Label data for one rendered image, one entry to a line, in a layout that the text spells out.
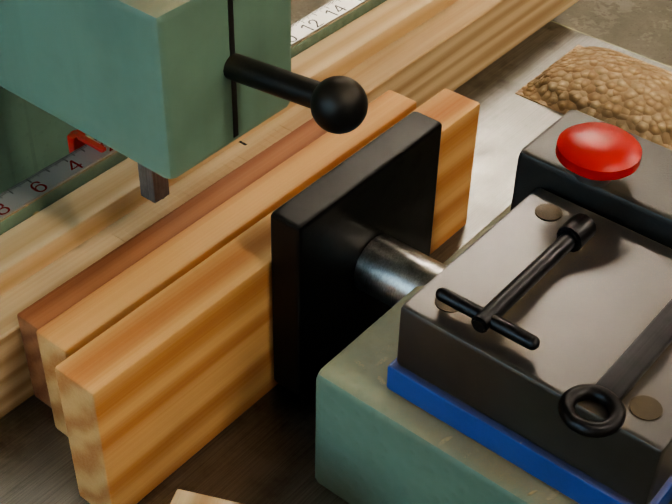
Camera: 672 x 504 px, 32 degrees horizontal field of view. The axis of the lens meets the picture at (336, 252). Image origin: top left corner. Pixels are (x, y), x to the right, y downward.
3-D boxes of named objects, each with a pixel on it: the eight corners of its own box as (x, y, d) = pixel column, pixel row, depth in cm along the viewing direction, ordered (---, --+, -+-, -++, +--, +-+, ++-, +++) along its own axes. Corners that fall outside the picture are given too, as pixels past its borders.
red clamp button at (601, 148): (612, 198, 41) (617, 175, 40) (538, 165, 42) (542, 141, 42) (653, 159, 43) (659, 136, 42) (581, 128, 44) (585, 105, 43)
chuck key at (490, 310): (528, 366, 37) (532, 343, 36) (426, 310, 39) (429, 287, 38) (633, 257, 41) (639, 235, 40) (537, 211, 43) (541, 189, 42)
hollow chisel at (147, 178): (155, 204, 51) (145, 106, 47) (140, 195, 51) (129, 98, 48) (170, 194, 51) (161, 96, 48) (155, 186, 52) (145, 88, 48)
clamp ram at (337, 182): (417, 473, 46) (434, 302, 40) (272, 381, 49) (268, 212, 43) (541, 346, 51) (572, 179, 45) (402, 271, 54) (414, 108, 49)
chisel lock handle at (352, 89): (342, 152, 40) (344, 103, 39) (204, 84, 43) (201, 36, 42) (378, 127, 41) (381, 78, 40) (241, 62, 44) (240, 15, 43)
